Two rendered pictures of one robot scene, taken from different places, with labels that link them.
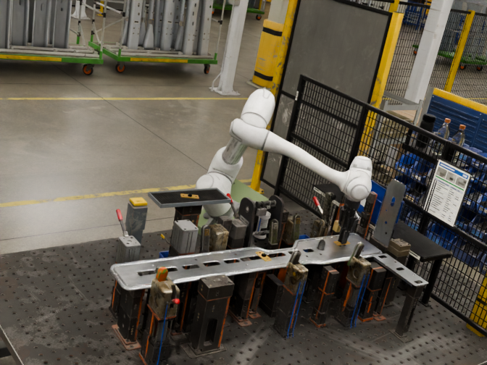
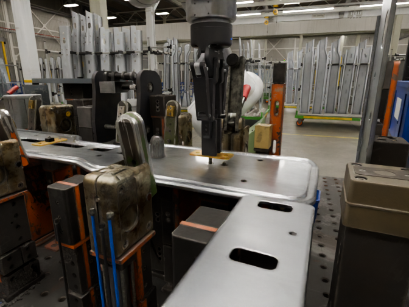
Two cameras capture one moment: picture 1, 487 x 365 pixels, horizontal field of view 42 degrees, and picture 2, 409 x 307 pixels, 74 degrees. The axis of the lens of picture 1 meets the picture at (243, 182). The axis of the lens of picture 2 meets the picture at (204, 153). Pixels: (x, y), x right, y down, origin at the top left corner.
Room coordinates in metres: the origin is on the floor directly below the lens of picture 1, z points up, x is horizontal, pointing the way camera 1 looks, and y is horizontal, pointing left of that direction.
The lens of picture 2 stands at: (2.60, -0.98, 1.17)
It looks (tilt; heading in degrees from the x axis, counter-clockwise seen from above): 15 degrees down; 60
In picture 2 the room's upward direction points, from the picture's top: straight up
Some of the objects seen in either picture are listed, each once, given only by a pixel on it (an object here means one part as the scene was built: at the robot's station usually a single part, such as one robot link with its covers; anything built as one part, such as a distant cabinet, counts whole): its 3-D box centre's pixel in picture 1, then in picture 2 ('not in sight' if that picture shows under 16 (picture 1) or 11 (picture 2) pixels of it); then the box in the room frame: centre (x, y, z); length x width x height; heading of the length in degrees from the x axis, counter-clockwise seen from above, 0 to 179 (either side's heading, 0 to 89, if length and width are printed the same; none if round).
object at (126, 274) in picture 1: (260, 258); (42, 144); (2.59, -0.14, 1.00); 1.38 x 0.22 x 0.02; 126
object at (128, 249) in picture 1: (124, 277); not in sight; (2.39, 0.42, 0.88); 0.11 x 0.10 x 0.36; 36
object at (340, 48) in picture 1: (318, 114); not in sight; (5.48, -0.52, 1.00); 1.34 x 0.14 x 2.00; 41
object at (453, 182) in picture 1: (447, 193); not in sight; (3.13, -1.03, 1.30); 0.23 x 0.02 x 0.31; 36
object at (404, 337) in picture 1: (408, 309); not in sight; (2.67, -0.88, 0.84); 0.11 x 0.06 x 0.29; 36
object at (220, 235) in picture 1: (211, 265); (62, 159); (2.63, 0.07, 0.89); 0.13 x 0.11 x 0.38; 36
